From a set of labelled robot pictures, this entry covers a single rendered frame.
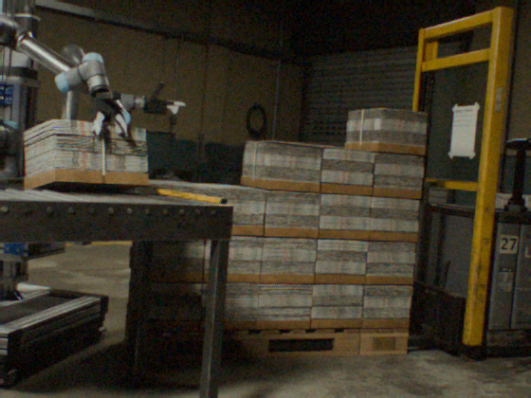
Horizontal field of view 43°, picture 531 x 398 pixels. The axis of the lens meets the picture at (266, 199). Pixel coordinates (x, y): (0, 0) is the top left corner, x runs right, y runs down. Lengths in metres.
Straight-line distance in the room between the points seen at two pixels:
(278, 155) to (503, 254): 1.35
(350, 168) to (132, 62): 7.50
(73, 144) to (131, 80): 8.11
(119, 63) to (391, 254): 7.53
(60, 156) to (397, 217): 1.84
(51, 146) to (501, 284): 2.44
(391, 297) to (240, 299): 0.84
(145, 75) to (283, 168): 7.59
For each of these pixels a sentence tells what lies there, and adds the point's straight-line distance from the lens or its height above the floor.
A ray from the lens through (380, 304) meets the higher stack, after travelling 3.61.
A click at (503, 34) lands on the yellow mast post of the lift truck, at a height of 1.71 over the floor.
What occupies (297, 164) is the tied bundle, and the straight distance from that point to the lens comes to 3.31.
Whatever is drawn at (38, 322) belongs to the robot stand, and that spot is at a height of 0.22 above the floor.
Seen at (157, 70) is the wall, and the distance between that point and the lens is 10.85.
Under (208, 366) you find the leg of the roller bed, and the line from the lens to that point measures 2.45.
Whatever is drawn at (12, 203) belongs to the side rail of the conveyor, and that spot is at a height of 0.79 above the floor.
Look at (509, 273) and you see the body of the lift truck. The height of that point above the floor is 0.47.
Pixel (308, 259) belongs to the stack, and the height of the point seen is 0.50.
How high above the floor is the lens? 0.95
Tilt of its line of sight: 3 degrees down
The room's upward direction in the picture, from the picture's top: 5 degrees clockwise
